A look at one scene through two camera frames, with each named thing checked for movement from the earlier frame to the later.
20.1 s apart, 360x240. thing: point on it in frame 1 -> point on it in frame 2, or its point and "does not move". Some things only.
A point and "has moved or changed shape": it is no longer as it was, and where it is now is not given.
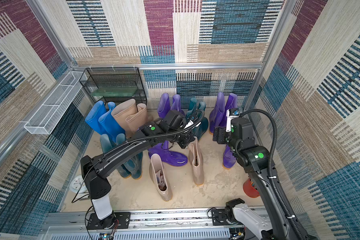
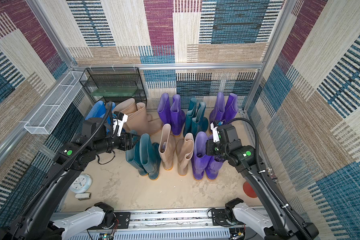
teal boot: x=192 y=107 does not move
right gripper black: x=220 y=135 -> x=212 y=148
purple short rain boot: x=173 y=158 -> x=199 y=157
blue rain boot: x=92 y=118 does not move
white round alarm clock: x=76 y=183 does not move
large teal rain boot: x=133 y=168 -> x=150 y=156
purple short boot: x=217 y=117 does not move
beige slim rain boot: x=136 y=120 does not move
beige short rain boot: x=158 y=177 -> x=167 y=148
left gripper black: x=189 y=139 -> x=127 y=141
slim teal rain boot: x=107 y=145 -> x=134 y=157
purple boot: x=229 y=160 has moved or changed shape
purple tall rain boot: x=164 y=106 does not move
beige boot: x=196 y=159 -> x=184 y=151
